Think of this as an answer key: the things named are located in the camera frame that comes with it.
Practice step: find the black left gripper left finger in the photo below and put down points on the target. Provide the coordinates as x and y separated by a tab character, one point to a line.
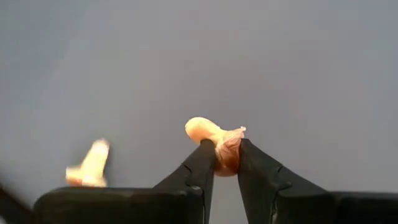
196	180

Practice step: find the pale toy mushroom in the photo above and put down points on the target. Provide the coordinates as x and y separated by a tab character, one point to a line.
91	165

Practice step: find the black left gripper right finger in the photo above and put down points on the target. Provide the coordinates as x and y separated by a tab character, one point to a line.
264	193

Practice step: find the brown-capped toy mushroom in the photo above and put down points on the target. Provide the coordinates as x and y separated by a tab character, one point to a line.
227	149

